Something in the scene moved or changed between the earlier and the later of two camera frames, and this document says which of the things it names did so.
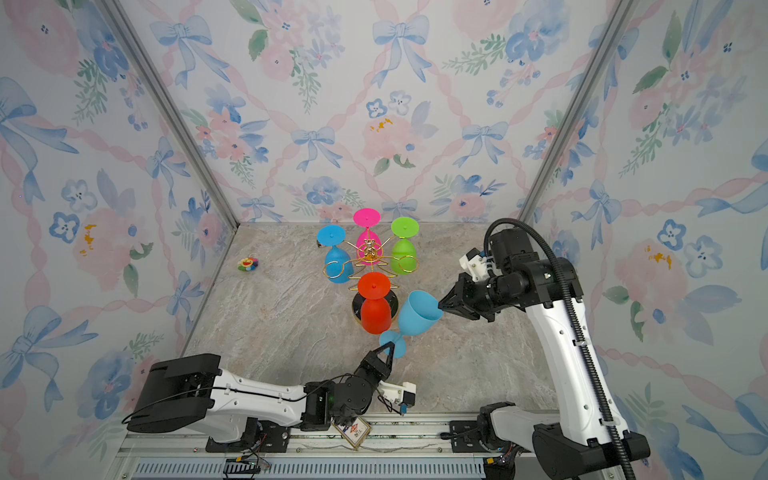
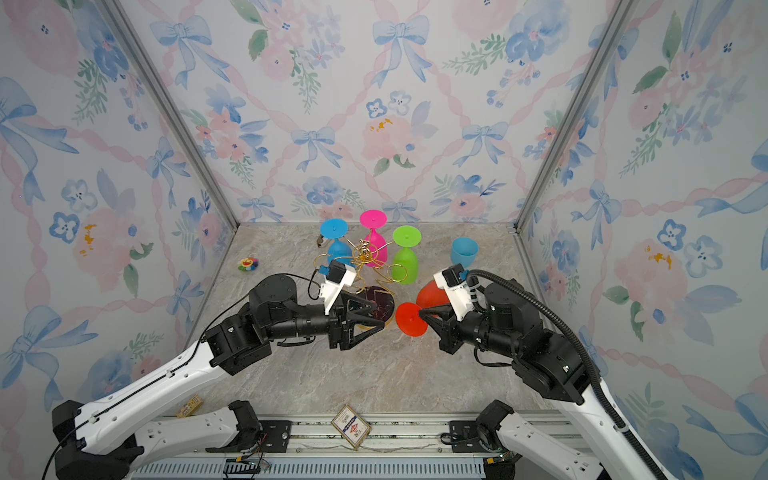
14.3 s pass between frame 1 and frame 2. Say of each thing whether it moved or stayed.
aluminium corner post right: stayed
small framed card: stayed
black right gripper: moved
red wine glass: moved
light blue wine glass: moved
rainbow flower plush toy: stayed
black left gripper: moved
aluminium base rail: stayed
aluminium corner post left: stayed
